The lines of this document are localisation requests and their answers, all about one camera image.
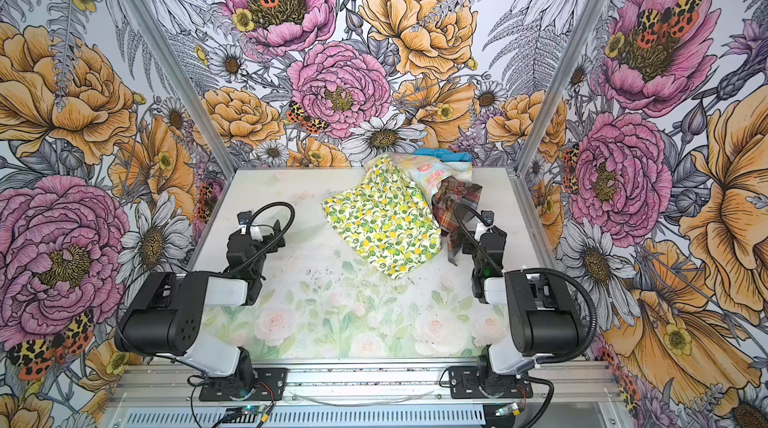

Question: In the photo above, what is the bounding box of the red plaid cloth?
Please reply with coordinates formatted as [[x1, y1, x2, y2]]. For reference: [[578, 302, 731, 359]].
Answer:
[[432, 176, 482, 265]]

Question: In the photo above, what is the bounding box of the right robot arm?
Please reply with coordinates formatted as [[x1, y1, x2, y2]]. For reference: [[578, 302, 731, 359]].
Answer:
[[450, 204, 598, 398]]

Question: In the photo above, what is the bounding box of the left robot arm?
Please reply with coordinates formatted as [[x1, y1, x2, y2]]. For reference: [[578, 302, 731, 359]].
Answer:
[[115, 202, 295, 400]]

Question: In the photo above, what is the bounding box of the pastel floral cloth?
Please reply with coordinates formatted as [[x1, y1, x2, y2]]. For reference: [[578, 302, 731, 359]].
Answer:
[[361, 153, 475, 204]]

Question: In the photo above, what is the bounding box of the teal blue cloth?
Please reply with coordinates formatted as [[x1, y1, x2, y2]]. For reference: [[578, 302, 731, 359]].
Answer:
[[413, 148, 472, 163]]

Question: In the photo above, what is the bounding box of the lemon print cloth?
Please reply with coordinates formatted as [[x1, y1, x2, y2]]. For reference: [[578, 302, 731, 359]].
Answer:
[[322, 156, 441, 279]]

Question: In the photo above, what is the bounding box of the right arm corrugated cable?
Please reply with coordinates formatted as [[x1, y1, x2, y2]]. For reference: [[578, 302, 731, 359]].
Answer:
[[520, 267, 600, 366]]

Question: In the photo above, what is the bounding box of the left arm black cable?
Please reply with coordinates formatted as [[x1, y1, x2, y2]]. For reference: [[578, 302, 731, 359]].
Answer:
[[223, 201, 296, 279]]

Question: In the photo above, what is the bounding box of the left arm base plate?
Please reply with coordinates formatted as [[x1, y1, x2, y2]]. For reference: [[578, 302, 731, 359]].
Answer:
[[198, 367, 288, 402]]

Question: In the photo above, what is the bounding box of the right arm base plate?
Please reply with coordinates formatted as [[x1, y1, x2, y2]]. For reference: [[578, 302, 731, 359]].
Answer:
[[447, 365, 533, 399]]

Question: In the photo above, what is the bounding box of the aluminium front rail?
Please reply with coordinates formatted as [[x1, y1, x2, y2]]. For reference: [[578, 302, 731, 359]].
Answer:
[[108, 358, 620, 409]]

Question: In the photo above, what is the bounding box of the right aluminium corner post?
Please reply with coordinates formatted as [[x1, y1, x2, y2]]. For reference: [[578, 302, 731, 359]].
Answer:
[[515, 0, 608, 178]]

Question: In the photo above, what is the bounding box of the aluminium corner post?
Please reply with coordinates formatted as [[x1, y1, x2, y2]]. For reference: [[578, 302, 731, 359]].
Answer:
[[123, 0, 237, 180], [515, 0, 608, 178]]

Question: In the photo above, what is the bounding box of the left aluminium corner post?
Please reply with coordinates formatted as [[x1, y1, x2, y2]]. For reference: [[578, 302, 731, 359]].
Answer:
[[123, 0, 237, 180]]

